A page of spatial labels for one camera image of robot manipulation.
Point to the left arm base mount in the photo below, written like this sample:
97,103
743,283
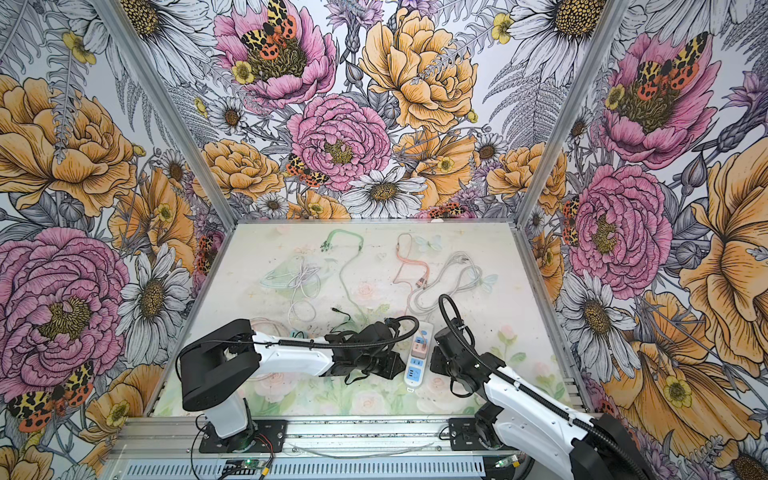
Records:
263,436

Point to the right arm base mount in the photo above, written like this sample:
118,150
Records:
466,434

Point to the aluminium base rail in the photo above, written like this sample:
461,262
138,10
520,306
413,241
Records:
178,438

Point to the aluminium corner post left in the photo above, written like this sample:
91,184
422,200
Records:
119,26

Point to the pink charger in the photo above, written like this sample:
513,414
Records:
420,347

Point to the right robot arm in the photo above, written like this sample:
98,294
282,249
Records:
570,443

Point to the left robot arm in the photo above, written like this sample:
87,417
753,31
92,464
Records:
212,368

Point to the white blue power strip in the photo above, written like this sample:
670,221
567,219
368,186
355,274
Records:
416,367

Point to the aluminium corner post right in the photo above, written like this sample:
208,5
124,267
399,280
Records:
600,46

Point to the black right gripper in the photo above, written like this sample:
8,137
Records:
436,360

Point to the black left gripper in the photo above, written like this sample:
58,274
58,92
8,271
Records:
394,361

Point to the aluminium corner post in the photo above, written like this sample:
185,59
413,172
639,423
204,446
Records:
600,46
119,26

